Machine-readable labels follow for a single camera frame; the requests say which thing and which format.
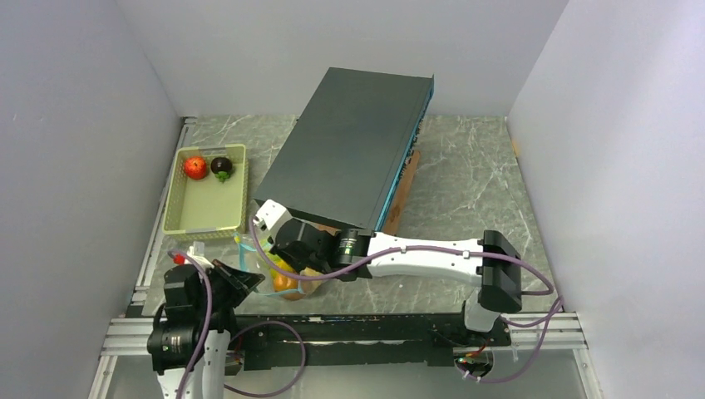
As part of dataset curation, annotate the orange peach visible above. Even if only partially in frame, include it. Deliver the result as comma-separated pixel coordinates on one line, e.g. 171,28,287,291
273,273,306,301

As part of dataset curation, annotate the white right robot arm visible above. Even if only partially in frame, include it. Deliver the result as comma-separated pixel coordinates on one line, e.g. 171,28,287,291
255,219,523,345

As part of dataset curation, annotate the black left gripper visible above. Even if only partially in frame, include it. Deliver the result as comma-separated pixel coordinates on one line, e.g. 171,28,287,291
193,259,264,318

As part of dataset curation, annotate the wooden board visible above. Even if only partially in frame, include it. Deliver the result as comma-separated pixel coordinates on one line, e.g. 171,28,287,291
309,148,420,234

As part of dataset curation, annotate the yellow lemon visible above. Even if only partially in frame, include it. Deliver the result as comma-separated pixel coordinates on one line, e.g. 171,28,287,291
265,252,298,278

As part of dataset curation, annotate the pale green plastic basket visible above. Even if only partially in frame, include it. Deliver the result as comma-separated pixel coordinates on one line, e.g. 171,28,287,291
162,144,249,241

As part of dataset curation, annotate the clear zip bag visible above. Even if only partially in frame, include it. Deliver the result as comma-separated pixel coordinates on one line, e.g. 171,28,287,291
234,233,325,301

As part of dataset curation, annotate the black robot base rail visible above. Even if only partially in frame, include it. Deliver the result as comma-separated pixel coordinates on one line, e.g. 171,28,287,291
229,313,511,371

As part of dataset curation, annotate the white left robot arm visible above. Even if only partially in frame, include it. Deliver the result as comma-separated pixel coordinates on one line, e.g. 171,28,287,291
146,259,265,398

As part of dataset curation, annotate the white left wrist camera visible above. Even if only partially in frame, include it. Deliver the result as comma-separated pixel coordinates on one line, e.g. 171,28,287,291
167,241,214,271

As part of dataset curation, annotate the red apple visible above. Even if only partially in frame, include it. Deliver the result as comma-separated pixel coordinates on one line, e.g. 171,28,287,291
182,156,210,180

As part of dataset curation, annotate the dark purple mangosteen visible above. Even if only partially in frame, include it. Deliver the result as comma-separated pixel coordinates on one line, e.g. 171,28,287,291
210,156,234,183

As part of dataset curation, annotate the grey network switch box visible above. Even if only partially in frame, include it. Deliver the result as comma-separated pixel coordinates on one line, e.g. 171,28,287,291
253,67,435,230

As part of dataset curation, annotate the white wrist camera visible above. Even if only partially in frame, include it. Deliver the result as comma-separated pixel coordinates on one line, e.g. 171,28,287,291
250,199,293,239
167,241,214,271

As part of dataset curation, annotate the brown kiwi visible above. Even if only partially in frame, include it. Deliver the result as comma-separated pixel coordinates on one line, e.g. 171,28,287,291
299,268,328,296

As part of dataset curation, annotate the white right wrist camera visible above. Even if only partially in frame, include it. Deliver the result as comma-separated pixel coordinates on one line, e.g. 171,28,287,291
250,199,293,239

